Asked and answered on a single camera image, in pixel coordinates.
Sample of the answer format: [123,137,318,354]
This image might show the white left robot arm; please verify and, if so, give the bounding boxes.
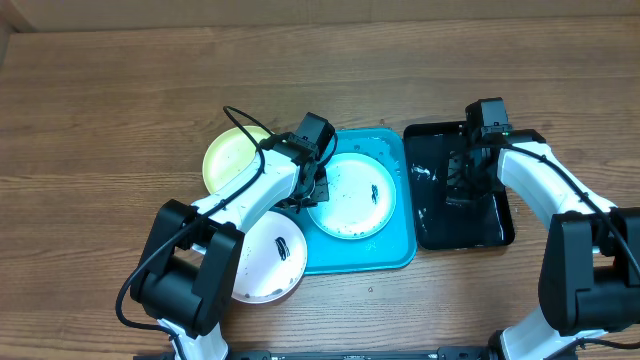
[119,133,337,359]

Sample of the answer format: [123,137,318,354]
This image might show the pink-rimmed white plate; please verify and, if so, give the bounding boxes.
[232,211,308,304]

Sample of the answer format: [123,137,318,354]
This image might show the yellow plate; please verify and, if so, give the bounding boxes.
[202,127,256,194]

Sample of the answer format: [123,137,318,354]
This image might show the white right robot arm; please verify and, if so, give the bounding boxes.
[447,130,639,359]

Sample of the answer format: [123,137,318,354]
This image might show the black rectangular tray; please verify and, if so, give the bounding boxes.
[403,121,515,250]

